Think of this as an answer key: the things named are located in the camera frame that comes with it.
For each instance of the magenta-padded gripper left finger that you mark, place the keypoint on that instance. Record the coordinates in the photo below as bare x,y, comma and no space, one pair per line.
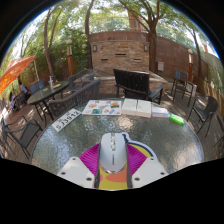
76,171

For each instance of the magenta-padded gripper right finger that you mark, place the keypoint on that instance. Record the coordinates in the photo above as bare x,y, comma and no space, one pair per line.
150,171

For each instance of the white computer mouse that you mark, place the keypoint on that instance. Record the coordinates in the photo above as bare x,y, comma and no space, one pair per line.
113,153

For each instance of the yellow duck mouse pad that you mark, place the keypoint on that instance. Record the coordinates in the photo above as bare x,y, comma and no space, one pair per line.
113,181

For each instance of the white card with black print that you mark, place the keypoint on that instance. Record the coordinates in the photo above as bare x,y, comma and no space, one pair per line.
66,120

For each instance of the small green packet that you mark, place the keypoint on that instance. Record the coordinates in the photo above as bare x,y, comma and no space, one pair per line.
176,119

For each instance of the small blue-white booklet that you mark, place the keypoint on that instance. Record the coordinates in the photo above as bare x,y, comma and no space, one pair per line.
160,111

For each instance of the dark mesh patio chair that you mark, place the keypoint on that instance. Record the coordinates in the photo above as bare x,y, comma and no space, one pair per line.
28,131

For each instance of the open white book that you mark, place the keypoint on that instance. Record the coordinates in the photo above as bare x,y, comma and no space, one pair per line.
136,107

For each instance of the colourful illustrated sheet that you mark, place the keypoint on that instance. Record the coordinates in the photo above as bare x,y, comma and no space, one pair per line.
101,107

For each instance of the round dark patio table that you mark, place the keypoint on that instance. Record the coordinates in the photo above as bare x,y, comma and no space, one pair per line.
46,92

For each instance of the dark plastic armchair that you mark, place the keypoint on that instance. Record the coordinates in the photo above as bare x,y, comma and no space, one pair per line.
210,106

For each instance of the black slatted bench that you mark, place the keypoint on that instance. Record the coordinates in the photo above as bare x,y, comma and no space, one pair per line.
131,81

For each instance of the clear drink cup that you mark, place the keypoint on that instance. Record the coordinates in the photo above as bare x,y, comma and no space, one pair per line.
51,82

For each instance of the blue-grey patio chair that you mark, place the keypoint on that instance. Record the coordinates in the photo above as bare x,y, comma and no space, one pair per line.
36,86

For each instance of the dark metal patio chair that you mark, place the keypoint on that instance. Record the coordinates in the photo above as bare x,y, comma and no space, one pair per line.
81,75

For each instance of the person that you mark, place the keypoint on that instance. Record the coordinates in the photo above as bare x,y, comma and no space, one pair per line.
23,88

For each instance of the black slatted chair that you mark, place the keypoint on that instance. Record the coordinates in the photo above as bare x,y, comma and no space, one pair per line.
181,77

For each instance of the orange patio umbrella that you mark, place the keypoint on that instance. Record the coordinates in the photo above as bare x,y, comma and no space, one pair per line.
15,71

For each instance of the stone outdoor fireplace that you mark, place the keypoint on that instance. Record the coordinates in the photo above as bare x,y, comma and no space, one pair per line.
120,51

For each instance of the thick-trunk tree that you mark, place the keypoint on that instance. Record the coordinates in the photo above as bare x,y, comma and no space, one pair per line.
152,46

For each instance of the wooden lamp post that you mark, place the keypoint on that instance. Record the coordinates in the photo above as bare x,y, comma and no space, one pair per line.
70,58
190,65

